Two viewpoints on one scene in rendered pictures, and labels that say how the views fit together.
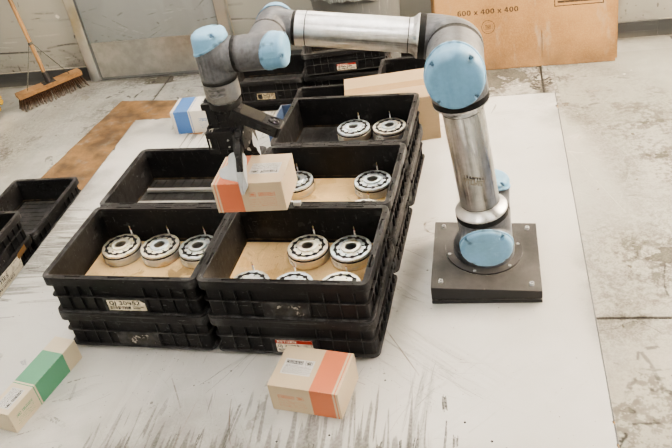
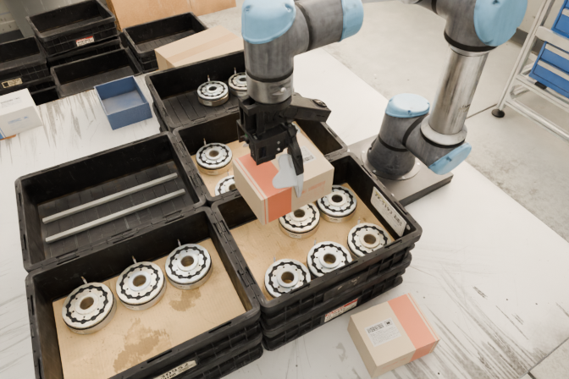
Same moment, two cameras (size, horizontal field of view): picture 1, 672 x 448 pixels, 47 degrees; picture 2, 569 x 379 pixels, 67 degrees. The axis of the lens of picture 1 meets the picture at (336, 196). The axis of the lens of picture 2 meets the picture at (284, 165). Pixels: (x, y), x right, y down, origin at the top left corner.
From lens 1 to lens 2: 126 cm
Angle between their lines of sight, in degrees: 37
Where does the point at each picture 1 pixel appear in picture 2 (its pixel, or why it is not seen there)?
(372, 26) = not seen: outside the picture
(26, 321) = not seen: outside the picture
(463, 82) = (514, 16)
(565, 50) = (206, 4)
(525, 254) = not seen: hidden behind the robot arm
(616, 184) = not seen: hidden behind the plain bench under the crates
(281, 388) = (390, 361)
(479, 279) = (411, 183)
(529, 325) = (461, 202)
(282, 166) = (312, 150)
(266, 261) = (264, 244)
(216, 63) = (291, 46)
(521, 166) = (333, 87)
